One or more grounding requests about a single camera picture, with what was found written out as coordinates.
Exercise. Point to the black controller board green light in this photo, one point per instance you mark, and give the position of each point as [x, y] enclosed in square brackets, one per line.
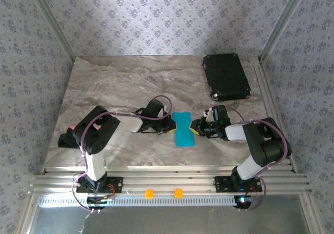
[244, 201]

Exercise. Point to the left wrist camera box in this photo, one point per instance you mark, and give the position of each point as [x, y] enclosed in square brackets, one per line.
[154, 107]

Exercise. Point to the aluminium corner post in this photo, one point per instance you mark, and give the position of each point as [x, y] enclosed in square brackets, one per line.
[284, 20]
[52, 23]

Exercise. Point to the aluminium side rail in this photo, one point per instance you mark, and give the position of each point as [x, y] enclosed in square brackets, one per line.
[261, 72]

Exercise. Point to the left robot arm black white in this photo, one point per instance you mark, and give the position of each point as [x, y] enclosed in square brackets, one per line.
[96, 132]

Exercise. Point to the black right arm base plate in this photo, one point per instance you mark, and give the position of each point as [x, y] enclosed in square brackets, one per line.
[221, 184]

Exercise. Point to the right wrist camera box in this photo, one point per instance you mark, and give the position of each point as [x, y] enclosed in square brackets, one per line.
[220, 114]

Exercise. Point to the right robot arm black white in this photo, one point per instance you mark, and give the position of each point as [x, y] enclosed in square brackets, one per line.
[266, 145]

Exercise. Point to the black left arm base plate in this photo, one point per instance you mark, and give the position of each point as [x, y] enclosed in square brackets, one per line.
[117, 184]

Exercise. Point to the pink marker clear cap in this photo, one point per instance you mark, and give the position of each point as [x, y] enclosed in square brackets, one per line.
[71, 127]

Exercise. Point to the black hard case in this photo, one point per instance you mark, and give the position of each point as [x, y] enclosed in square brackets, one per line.
[225, 75]

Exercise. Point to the orange plastic clip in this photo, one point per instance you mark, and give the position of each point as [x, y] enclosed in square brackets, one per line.
[178, 193]
[149, 194]

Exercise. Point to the blue cloth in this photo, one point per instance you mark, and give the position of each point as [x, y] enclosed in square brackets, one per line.
[184, 132]

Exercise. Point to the aluminium rail frame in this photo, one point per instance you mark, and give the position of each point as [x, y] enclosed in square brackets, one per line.
[167, 179]

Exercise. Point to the grey metal sheet panel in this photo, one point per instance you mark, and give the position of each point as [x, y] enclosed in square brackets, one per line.
[167, 221]

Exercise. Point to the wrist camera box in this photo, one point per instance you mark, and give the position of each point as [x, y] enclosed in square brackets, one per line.
[220, 114]
[154, 107]

